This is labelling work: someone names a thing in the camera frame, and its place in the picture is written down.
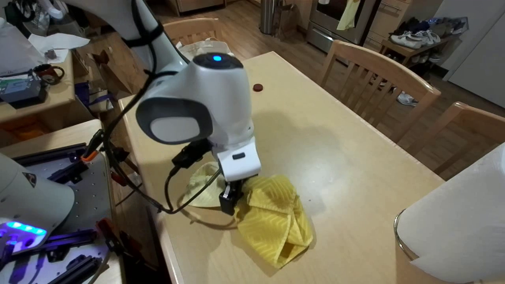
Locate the red black clamp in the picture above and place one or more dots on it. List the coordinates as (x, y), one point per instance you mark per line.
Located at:
(112, 236)

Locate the yellow hanging dish towel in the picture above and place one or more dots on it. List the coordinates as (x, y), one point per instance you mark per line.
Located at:
(348, 15)

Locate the wooden side table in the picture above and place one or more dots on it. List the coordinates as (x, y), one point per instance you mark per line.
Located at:
(59, 98)

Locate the wooden chair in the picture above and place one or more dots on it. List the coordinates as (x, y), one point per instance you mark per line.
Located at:
(461, 118)
(378, 71)
(193, 28)

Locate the dark mug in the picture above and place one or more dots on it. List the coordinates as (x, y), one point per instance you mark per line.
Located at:
(47, 73)

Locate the stainless steel oven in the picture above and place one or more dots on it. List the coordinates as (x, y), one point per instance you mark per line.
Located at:
(335, 23)

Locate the wooden shoe rack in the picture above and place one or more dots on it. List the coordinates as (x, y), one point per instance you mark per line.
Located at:
(402, 51)

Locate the paper towel roll on holder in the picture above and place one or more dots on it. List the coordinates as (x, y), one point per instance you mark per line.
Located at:
(457, 225)

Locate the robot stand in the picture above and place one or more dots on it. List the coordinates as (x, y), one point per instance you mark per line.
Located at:
(85, 197)

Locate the row of shoes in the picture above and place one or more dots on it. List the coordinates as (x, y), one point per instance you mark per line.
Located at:
(418, 33)

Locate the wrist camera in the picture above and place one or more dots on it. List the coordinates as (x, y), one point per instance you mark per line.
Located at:
(191, 153)

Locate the white paper sheet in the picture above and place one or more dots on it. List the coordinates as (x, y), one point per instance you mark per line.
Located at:
(59, 42)

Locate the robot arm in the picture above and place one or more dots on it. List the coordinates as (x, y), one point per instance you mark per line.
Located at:
(205, 98)

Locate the metal trash can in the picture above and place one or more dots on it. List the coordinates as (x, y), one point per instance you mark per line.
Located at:
(268, 15)

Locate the orange black clamp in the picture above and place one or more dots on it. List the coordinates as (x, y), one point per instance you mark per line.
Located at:
(92, 148)

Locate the white sneaker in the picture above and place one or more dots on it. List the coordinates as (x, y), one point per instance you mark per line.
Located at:
(407, 99)

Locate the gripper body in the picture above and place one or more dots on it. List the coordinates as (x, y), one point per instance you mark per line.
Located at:
(230, 199)

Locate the cardboard box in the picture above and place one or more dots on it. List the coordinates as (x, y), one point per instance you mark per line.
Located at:
(106, 67)

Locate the brown paper bag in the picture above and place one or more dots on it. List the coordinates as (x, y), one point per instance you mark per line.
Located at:
(285, 19)

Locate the beige cloth bag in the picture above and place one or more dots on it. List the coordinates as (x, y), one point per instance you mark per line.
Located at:
(205, 48)

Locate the small brown round disc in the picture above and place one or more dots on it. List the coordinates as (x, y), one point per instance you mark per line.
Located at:
(258, 87)

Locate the black electronic box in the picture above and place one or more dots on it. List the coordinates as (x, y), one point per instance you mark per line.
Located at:
(21, 90)

